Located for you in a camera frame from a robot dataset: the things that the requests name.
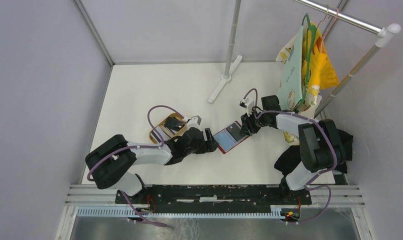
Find black cloth pile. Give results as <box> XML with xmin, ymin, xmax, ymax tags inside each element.
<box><xmin>274</xmin><ymin>129</ymin><xmax>354</xmax><ymax>176</ymax></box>

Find white cable duct strip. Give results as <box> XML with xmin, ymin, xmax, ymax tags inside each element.
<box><xmin>76</xmin><ymin>206</ymin><xmax>284</xmax><ymax>220</ymax></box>

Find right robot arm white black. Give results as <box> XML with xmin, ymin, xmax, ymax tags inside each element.
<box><xmin>239</xmin><ymin>95</ymin><xmax>347</xmax><ymax>204</ymax></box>

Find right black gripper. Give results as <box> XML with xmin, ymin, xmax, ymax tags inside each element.
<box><xmin>239</xmin><ymin>108</ymin><xmax>268</xmax><ymax>137</ymax></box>

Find red card holder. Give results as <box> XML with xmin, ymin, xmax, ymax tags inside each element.
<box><xmin>213</xmin><ymin>121</ymin><xmax>248</xmax><ymax>154</ymax></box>

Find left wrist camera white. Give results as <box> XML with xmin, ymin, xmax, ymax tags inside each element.
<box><xmin>184</xmin><ymin>115</ymin><xmax>202</xmax><ymax>131</ymax></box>

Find wooden tray with cards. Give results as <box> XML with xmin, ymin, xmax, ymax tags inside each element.
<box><xmin>149</xmin><ymin>113</ymin><xmax>187</xmax><ymax>144</ymax></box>

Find yellow hanging garment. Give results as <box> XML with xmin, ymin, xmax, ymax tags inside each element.
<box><xmin>301</xmin><ymin>27</ymin><xmax>339</xmax><ymax>95</ymax></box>

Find green patterned hanging garment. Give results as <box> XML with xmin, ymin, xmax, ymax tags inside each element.
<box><xmin>275</xmin><ymin>13</ymin><xmax>322</xmax><ymax>147</ymax></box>

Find metal clothes rack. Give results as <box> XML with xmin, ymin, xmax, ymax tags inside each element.
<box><xmin>207</xmin><ymin>0</ymin><xmax>402</xmax><ymax>117</ymax></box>

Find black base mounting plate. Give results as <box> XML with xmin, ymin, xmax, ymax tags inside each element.
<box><xmin>129</xmin><ymin>184</ymin><xmax>312</xmax><ymax>214</ymax></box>

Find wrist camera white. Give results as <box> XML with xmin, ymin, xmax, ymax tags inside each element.
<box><xmin>184</xmin><ymin>115</ymin><xmax>202</xmax><ymax>131</ymax></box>
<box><xmin>239</xmin><ymin>98</ymin><xmax>255</xmax><ymax>117</ymax></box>

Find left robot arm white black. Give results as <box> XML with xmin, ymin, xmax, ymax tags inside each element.
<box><xmin>85</xmin><ymin>127</ymin><xmax>219</xmax><ymax>204</ymax></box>

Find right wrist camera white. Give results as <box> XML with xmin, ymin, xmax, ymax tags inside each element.
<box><xmin>239</xmin><ymin>98</ymin><xmax>255</xmax><ymax>117</ymax></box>

